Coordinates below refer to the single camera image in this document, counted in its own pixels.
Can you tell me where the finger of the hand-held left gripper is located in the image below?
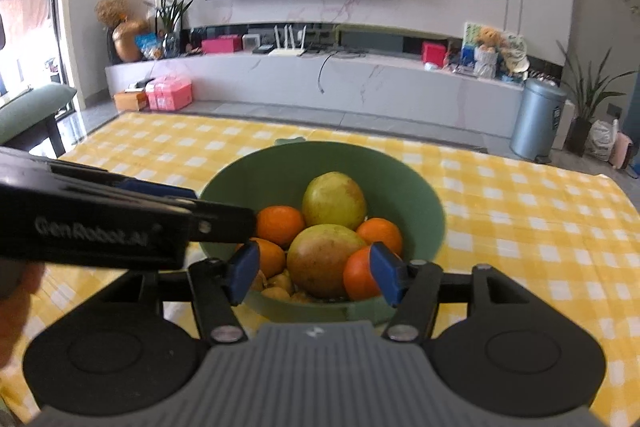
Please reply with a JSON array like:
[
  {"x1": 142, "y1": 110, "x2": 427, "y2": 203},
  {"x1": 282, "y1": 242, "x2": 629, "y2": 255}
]
[
  {"x1": 0, "y1": 146, "x2": 199, "y2": 208},
  {"x1": 187, "y1": 201, "x2": 257, "y2": 244}
]

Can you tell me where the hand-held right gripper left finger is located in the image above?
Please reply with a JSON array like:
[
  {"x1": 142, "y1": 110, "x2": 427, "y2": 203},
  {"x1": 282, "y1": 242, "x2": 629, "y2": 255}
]
[{"x1": 100, "y1": 241, "x2": 261, "y2": 344}]

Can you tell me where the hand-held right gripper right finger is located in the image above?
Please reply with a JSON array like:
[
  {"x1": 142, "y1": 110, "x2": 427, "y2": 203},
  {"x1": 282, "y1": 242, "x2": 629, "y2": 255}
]
[{"x1": 369, "y1": 242, "x2": 540, "y2": 343}]

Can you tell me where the orange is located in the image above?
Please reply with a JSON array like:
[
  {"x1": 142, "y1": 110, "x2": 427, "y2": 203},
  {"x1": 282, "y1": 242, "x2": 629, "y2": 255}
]
[
  {"x1": 343, "y1": 247, "x2": 383, "y2": 301},
  {"x1": 248, "y1": 238, "x2": 287, "y2": 279},
  {"x1": 356, "y1": 217, "x2": 404, "y2": 258},
  {"x1": 255, "y1": 205, "x2": 306, "y2": 250}
]

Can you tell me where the green plastic bowl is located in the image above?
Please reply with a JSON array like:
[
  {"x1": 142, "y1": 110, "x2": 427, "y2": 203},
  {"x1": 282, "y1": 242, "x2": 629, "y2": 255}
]
[{"x1": 197, "y1": 137, "x2": 447, "y2": 323}]

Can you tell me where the person's left hand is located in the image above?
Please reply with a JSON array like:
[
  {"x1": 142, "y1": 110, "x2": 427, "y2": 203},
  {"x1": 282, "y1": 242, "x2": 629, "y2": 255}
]
[{"x1": 0, "y1": 264, "x2": 44, "y2": 374}]

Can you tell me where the orange cardboard box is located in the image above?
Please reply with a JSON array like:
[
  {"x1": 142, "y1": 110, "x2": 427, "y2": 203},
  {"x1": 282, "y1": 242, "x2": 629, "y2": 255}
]
[{"x1": 114, "y1": 89, "x2": 149, "y2": 112}]

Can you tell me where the pink storage box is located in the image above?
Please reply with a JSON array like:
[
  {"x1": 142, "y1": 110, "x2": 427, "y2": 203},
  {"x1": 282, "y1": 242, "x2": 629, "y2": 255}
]
[{"x1": 146, "y1": 76, "x2": 194, "y2": 110}]

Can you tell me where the green cushioned chair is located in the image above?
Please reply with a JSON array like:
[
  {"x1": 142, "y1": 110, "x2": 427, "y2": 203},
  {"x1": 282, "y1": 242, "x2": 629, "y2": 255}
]
[{"x1": 0, "y1": 83, "x2": 77, "y2": 148}]

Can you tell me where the yellow checkered tablecloth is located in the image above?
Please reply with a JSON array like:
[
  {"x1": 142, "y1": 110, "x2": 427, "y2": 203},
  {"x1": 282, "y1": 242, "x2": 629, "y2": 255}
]
[{"x1": 0, "y1": 111, "x2": 640, "y2": 427}]

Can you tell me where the blue snack packet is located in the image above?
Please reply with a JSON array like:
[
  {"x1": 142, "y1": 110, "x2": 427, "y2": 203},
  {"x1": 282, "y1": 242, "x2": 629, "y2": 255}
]
[{"x1": 135, "y1": 33, "x2": 164, "y2": 60}]

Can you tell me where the copper vase with dried flowers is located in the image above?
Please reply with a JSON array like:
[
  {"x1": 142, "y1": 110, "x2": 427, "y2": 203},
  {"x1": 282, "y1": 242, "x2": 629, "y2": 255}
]
[{"x1": 95, "y1": 0, "x2": 151, "y2": 63}]

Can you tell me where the magenta box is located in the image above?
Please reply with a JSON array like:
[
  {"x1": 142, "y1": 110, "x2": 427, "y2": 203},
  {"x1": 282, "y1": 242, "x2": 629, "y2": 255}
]
[{"x1": 201, "y1": 34, "x2": 244, "y2": 56}]

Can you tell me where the potted orchid-leaf plant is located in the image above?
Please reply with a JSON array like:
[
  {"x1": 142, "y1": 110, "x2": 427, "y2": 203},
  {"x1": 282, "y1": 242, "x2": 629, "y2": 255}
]
[{"x1": 145, "y1": 0, "x2": 199, "y2": 58}]

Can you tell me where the white router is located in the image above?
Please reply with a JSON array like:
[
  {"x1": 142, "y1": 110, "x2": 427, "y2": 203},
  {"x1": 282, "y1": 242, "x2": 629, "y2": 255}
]
[{"x1": 268, "y1": 25, "x2": 307, "y2": 57}]

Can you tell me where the white marble media console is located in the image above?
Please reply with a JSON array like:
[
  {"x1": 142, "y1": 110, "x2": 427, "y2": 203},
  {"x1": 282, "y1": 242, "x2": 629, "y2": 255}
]
[{"x1": 105, "y1": 24, "x2": 567, "y2": 138}]

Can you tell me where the silver trash can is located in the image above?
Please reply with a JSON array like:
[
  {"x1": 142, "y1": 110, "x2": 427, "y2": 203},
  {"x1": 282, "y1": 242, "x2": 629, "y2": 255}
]
[{"x1": 510, "y1": 78, "x2": 569, "y2": 163}]

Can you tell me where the red box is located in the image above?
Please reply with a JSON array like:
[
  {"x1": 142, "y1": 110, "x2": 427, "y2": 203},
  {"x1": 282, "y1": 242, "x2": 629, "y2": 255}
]
[{"x1": 421, "y1": 41, "x2": 448, "y2": 67}]

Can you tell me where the teddy bear in white basket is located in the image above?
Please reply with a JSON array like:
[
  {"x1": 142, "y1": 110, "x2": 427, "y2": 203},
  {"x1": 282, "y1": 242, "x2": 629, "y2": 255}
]
[{"x1": 474, "y1": 27, "x2": 501, "y2": 78}]

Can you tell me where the potted long-leaf plant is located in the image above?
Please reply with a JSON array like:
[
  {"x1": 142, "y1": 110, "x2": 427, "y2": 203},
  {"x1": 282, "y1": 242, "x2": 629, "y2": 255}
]
[{"x1": 556, "y1": 41, "x2": 639, "y2": 156}]

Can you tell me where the green picture card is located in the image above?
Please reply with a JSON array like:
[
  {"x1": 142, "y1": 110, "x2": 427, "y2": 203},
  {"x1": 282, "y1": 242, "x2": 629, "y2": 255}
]
[{"x1": 462, "y1": 22, "x2": 484, "y2": 68}]

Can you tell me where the white plastic bag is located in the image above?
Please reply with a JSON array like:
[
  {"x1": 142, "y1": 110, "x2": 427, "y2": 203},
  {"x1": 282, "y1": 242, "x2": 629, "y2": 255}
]
[{"x1": 585, "y1": 119, "x2": 617, "y2": 160}]

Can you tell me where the patterned cap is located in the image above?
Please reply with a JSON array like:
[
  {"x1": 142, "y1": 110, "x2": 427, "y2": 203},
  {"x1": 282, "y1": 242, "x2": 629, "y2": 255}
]
[{"x1": 500, "y1": 34, "x2": 531, "y2": 76}]

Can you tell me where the pink bag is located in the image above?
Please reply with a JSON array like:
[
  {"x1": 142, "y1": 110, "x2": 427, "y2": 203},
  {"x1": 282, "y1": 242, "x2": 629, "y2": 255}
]
[{"x1": 610, "y1": 132, "x2": 635, "y2": 170}]

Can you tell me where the black cable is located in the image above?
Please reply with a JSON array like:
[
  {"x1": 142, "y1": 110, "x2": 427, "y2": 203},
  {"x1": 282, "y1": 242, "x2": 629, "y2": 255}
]
[{"x1": 317, "y1": 51, "x2": 335, "y2": 96}]

